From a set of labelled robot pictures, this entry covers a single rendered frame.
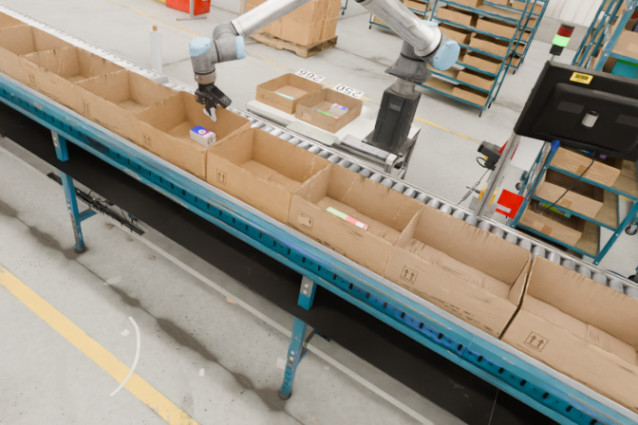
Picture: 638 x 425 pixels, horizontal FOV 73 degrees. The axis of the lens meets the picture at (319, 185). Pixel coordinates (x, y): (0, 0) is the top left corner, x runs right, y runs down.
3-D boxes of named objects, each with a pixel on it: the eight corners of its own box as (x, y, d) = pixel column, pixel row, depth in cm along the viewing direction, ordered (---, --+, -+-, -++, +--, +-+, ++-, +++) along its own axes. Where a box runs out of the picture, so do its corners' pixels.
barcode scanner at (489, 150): (474, 155, 210) (484, 138, 203) (496, 167, 207) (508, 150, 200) (470, 160, 205) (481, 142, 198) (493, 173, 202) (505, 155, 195)
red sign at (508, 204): (513, 218, 207) (524, 197, 200) (513, 219, 207) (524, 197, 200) (480, 204, 213) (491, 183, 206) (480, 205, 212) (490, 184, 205)
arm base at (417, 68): (399, 62, 247) (403, 45, 242) (430, 72, 242) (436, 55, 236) (386, 70, 233) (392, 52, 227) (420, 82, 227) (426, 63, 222)
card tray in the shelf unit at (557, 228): (531, 194, 281) (538, 180, 275) (580, 214, 269) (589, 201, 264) (518, 222, 251) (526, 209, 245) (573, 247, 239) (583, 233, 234)
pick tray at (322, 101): (361, 115, 287) (364, 101, 281) (334, 134, 257) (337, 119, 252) (324, 101, 296) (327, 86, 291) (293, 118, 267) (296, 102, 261)
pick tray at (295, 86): (321, 99, 298) (324, 84, 293) (290, 115, 269) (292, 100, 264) (288, 85, 308) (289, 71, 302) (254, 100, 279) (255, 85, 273)
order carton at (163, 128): (252, 152, 193) (252, 120, 182) (205, 186, 173) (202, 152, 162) (186, 120, 207) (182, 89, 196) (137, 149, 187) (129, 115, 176)
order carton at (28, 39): (80, 76, 236) (75, 45, 227) (25, 89, 214) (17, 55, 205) (36, 54, 250) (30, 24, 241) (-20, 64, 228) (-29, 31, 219)
